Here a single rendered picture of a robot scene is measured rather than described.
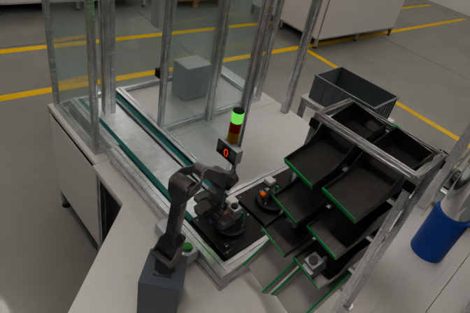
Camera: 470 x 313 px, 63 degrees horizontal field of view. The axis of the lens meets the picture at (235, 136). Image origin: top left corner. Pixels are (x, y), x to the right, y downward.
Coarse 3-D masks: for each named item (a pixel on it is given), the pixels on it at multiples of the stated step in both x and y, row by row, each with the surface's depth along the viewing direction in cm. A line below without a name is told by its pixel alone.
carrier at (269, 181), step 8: (264, 184) 190; (272, 184) 190; (248, 192) 183; (256, 192) 184; (272, 192) 176; (240, 200) 178; (248, 200) 179; (256, 200) 178; (272, 200) 178; (248, 208) 175; (256, 208) 176; (264, 208) 174; (272, 208) 175; (280, 208) 175; (256, 216) 172; (264, 216) 173; (272, 216) 173; (264, 224) 169
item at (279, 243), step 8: (328, 208) 137; (280, 216) 138; (312, 216) 137; (272, 224) 138; (280, 224) 137; (304, 224) 135; (264, 232) 135; (272, 232) 136; (280, 232) 135; (288, 232) 134; (296, 232) 134; (304, 232) 133; (272, 240) 131; (280, 240) 133; (288, 240) 132; (296, 240) 132; (304, 240) 130; (280, 248) 131; (288, 248) 131; (296, 248) 130
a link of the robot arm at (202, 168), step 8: (184, 168) 118; (192, 168) 119; (200, 168) 118; (208, 168) 119; (216, 168) 133; (200, 176) 118; (208, 176) 123; (216, 176) 129; (224, 176) 133; (200, 184) 115; (224, 184) 135; (192, 192) 113
